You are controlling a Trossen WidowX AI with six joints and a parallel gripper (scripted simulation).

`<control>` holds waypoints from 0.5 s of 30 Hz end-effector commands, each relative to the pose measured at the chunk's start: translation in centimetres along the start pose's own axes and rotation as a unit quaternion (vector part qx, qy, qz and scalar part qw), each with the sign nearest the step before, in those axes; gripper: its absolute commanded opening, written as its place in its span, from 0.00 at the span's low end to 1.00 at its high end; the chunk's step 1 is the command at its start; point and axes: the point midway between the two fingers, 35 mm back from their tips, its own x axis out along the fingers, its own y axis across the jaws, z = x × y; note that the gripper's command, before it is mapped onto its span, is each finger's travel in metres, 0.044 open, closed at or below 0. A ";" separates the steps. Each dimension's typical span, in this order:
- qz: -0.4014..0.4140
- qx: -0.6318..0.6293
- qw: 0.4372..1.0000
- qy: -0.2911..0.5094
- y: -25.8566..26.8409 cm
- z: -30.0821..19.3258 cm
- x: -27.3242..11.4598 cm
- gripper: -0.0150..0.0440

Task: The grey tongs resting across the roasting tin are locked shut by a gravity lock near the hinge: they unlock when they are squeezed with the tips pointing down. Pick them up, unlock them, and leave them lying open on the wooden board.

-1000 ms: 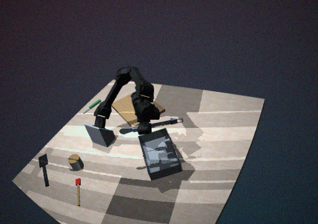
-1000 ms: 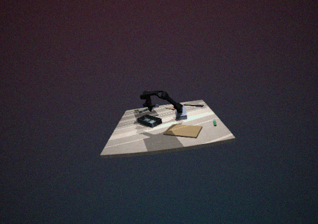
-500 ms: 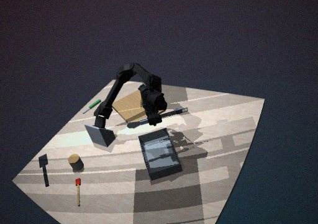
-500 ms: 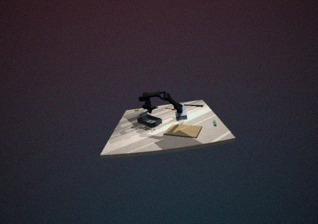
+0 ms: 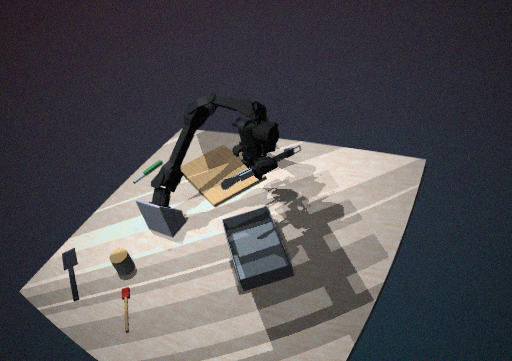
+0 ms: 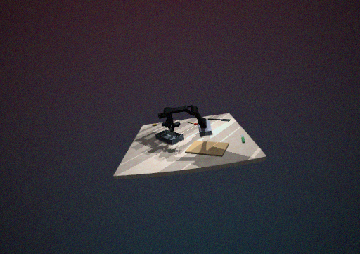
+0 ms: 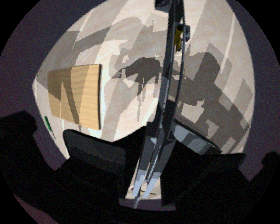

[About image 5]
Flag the dark grey jar with tan lid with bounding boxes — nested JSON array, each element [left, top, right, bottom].
[[109, 248, 135, 276]]

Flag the light brown wooden board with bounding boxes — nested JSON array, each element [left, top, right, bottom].
[[181, 144, 266, 207]]

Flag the black spatula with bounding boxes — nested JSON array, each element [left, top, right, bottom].
[[62, 248, 79, 301]]

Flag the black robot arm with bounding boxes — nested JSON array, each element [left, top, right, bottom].
[[149, 92, 279, 208]]

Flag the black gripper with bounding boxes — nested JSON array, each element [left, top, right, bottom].
[[232, 141, 278, 180]]

